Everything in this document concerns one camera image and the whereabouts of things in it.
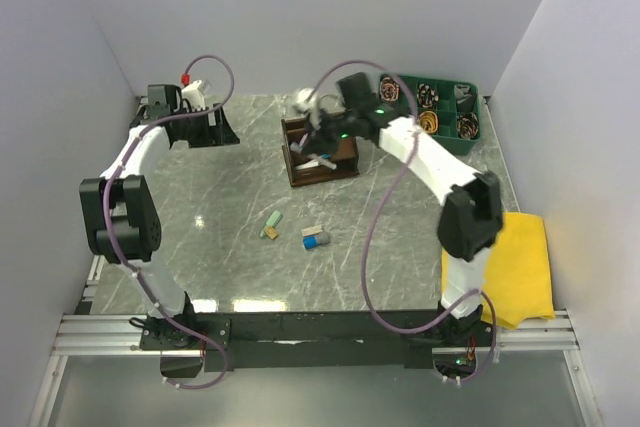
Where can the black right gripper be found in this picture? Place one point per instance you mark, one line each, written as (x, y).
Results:
(317, 140)

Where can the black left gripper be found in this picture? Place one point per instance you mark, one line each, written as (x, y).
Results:
(219, 134)

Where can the blue tip long marker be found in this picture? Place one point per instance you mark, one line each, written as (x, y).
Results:
(322, 160)

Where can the lilac pen case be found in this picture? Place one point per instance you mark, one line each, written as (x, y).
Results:
(299, 143)

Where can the green cap white marker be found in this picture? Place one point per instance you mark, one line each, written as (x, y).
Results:
(308, 165)

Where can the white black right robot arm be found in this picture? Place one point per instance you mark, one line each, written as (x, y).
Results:
(471, 214)

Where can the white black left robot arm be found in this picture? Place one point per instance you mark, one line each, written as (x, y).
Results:
(120, 217)

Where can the brown wooden desk organizer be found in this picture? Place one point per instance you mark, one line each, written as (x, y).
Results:
(346, 158)

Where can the pink black floral rolled tie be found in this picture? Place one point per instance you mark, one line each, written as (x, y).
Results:
(389, 90)

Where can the yellow patterned rolled tie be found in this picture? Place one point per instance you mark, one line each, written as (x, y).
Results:
(429, 121)

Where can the dark patterned rolled tie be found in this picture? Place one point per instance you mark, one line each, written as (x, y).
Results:
(427, 96)

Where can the blue grey glue stick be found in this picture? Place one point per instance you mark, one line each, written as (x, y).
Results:
(315, 240)

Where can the green divided storage tray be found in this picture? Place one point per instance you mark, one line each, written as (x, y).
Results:
(447, 134)

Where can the grey folded cloth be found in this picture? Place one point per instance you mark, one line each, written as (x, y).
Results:
(465, 97)

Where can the black beige floral rolled tie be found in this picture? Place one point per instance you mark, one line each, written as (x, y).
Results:
(467, 126)

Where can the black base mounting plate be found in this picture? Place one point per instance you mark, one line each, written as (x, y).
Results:
(415, 353)

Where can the yellow folded cloth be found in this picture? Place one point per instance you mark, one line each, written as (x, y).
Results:
(517, 277)

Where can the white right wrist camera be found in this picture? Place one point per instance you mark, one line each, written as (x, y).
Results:
(306, 101)

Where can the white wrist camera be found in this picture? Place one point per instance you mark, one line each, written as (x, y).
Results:
(195, 94)
(306, 101)

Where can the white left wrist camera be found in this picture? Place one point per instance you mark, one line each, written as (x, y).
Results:
(195, 94)

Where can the aluminium frame rail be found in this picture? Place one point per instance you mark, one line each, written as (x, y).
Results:
(84, 335)

